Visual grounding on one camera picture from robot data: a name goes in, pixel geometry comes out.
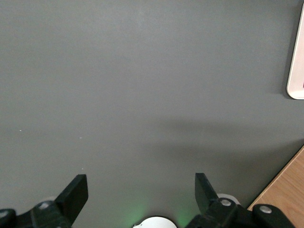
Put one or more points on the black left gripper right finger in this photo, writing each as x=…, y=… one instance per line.
x=209, y=206

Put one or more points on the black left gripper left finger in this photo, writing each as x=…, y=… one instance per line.
x=69, y=204

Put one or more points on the white rectangular tray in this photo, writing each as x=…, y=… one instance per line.
x=297, y=71

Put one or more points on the white round robot part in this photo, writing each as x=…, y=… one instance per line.
x=155, y=222

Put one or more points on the light wooden board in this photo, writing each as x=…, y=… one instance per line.
x=285, y=190

